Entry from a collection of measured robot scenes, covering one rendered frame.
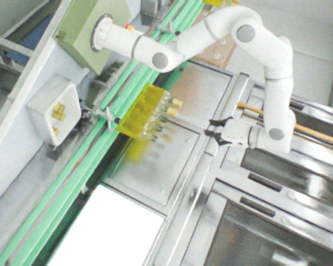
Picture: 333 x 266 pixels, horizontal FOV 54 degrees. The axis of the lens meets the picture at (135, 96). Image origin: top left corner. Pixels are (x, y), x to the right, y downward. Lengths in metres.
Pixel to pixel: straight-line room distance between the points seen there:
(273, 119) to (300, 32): 6.42
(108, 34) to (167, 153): 0.65
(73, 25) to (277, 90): 0.70
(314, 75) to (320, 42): 0.95
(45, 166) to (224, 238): 0.78
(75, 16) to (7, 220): 0.76
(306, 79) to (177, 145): 5.14
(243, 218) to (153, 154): 0.47
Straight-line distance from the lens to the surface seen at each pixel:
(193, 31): 1.11
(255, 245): 1.53
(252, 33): 1.01
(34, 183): 1.34
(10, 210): 1.33
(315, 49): 7.23
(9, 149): 1.25
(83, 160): 1.37
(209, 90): 1.86
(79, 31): 1.14
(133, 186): 1.48
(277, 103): 1.12
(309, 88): 6.44
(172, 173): 1.52
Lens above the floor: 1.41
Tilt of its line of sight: 17 degrees down
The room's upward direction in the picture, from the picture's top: 113 degrees clockwise
